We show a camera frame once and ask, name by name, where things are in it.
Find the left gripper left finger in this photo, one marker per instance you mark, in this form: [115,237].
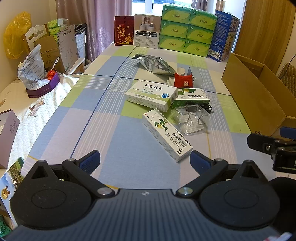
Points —
[80,172]

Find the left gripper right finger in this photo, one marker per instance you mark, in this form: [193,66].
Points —
[208,170]

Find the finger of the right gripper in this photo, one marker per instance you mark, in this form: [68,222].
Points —
[261,143]
[287,132]

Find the white green medicine box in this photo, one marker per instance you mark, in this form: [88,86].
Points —
[168,136]

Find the clear plastic container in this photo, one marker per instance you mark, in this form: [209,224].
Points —
[190,119]

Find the green white oral box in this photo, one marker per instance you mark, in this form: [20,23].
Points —
[190,96]

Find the white blue medicine box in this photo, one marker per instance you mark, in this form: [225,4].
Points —
[152,95]

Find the red candy packet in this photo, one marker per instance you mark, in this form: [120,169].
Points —
[183,81]

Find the white power adapter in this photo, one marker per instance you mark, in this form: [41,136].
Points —
[171,81]

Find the silver foil pouch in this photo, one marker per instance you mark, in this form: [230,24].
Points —
[154,64]

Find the brown cardboard box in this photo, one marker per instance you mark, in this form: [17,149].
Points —
[265,102]

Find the checkered tablecloth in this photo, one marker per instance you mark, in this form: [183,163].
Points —
[96,116]

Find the quilted chair cushion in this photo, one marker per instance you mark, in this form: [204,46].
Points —
[288,77]

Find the lilac paper box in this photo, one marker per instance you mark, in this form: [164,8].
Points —
[9,127]

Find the purple hexagonal box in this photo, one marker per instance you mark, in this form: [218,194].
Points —
[44,89]

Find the wooden wardrobe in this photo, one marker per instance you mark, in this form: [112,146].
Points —
[265,31]

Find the clear plastic bag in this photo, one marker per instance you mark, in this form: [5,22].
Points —
[32,71]

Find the blue milk carton box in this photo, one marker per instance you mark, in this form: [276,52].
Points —
[224,36]

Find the green tissue box pack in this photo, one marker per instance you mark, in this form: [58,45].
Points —
[186,29]

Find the red gift envelope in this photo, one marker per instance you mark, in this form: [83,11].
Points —
[123,30]

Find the white product box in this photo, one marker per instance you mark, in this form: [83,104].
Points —
[146,30]

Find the pink curtain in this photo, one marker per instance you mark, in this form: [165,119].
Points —
[99,18]

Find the yellow plastic bag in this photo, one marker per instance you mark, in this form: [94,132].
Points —
[13,36]

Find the brown carton with white handle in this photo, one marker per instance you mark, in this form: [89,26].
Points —
[39,34]

